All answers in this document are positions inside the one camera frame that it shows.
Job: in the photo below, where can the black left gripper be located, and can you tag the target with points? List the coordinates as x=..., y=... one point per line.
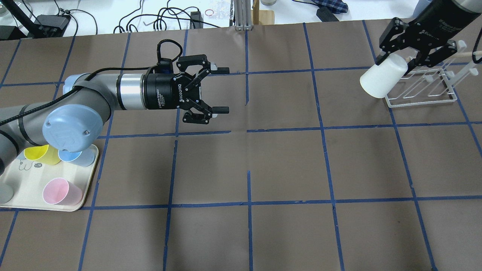
x=160, y=91

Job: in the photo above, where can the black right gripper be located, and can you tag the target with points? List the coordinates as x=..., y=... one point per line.
x=437, y=23

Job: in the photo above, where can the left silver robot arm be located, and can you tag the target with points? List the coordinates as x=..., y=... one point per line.
x=74, y=120

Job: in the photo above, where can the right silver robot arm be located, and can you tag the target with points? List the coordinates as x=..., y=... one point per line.
x=430, y=33

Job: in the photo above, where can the light blue cup far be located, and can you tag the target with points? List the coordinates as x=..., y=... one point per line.
x=84, y=158

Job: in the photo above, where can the yellow plastic cup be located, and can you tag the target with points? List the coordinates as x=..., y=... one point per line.
x=45, y=154

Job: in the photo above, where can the pink plastic cup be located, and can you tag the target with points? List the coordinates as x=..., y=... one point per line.
x=60, y=191

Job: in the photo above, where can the folded plaid umbrella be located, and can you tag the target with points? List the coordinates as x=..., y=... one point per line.
x=335, y=6

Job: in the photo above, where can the wooden mug tree stand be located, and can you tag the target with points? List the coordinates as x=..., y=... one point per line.
x=261, y=17

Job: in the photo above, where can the black phone on desk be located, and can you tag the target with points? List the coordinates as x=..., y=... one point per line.
x=325, y=15

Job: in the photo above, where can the black monitor stand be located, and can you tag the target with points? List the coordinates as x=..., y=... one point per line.
x=37, y=26

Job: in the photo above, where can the beige serving tray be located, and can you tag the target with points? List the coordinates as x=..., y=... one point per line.
x=28, y=179

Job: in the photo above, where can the white wire cup rack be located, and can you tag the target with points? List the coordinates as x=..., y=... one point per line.
x=434, y=85

